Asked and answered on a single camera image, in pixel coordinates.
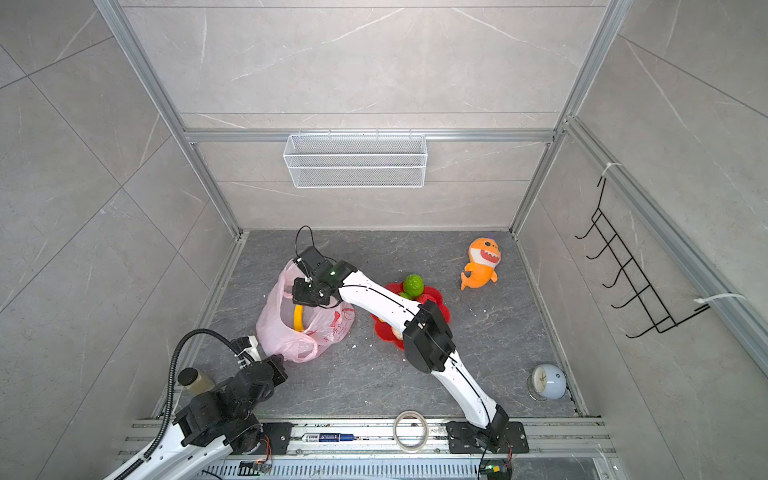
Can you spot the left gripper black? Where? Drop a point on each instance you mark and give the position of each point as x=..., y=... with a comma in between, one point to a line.
x=279, y=371

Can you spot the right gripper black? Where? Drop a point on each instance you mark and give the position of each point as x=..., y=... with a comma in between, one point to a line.
x=299, y=297

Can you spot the yellow fake banana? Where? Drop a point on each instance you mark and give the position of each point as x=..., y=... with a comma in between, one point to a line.
x=298, y=323

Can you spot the pink plastic bag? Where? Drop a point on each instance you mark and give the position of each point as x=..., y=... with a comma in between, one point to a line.
x=299, y=333

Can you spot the red flower-shaped plate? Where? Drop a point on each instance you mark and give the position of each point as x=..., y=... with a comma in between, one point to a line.
x=384, y=331

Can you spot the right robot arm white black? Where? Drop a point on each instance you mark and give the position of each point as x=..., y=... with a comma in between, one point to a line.
x=428, y=340

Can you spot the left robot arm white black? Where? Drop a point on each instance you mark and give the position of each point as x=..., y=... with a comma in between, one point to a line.
x=214, y=425

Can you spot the small dark-lid jar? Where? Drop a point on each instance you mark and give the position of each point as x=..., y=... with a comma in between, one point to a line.
x=195, y=381

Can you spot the blue marker pen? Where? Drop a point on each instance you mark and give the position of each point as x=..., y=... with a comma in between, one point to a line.
x=328, y=437

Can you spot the clear tape roll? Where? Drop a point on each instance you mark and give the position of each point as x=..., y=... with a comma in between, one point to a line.
x=410, y=431

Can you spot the orange shark plush toy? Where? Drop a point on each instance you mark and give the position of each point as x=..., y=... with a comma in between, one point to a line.
x=484, y=256

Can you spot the white round alarm clock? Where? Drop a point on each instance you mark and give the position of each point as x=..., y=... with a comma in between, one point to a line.
x=546, y=382

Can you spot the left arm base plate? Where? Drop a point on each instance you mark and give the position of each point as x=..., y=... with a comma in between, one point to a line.
x=273, y=436

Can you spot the white wire mesh basket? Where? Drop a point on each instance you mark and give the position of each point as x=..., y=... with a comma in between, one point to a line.
x=360, y=160

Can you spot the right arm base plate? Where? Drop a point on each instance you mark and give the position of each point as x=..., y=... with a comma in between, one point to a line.
x=462, y=438

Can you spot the black wire hook rack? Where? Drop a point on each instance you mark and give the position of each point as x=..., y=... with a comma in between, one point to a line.
x=630, y=271

